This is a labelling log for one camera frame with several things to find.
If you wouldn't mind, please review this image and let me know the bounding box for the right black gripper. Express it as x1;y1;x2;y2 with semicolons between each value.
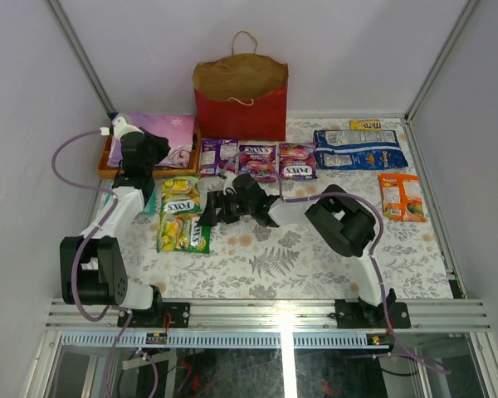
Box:
198;190;256;227

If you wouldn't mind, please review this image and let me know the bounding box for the green yellow snack packet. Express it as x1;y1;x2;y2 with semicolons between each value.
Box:
161;176;201;214

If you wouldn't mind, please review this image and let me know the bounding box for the purple snack packet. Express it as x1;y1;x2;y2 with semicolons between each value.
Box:
199;138;239;177

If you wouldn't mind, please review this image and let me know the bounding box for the teal red snack packet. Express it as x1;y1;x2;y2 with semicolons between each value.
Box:
142;189;156;215

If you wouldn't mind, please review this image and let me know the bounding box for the purple Fox's berries packet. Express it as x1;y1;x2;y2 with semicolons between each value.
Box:
279;143;317;180

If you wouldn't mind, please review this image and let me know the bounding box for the red brown paper bag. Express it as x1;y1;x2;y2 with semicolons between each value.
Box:
192;30;289;141

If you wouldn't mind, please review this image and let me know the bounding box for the yellow M&M candy packet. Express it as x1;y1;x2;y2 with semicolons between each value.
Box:
349;119;382;131

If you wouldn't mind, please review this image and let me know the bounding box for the blue Doritos chip bag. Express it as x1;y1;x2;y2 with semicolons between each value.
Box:
313;130;408;171

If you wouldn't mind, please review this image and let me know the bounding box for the orange snack packet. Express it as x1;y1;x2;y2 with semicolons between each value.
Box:
378;173;426;222

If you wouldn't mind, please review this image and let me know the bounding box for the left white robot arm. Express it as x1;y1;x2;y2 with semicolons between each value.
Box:
51;127;170;328

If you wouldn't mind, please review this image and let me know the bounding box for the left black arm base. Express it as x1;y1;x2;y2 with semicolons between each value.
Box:
128;286;191;329

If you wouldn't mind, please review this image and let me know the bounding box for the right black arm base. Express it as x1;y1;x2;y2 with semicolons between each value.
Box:
328;289;411;329

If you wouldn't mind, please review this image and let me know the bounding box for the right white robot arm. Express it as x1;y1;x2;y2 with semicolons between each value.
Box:
198;174;396;327

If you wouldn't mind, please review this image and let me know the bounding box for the purple Frozen fabric cloth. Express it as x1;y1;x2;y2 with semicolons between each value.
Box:
111;112;195;169

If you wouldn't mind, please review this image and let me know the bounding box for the orange plastic tray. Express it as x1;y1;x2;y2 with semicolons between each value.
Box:
97;119;201;179

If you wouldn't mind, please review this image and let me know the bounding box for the floral patterned table mat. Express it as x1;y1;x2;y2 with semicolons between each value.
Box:
73;117;455;300

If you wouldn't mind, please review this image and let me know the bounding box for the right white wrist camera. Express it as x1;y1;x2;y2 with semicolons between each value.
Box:
219;171;237;193

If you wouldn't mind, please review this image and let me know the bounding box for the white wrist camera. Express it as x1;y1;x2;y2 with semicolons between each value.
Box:
219;171;237;193
99;116;144;141

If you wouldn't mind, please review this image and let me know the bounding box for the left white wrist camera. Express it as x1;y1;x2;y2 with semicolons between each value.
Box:
99;116;144;141

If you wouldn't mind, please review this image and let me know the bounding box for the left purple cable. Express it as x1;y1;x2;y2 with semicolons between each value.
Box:
51;129;159;398

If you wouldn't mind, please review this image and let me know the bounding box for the aluminium front rail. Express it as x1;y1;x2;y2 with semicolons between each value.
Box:
46;298;491;332

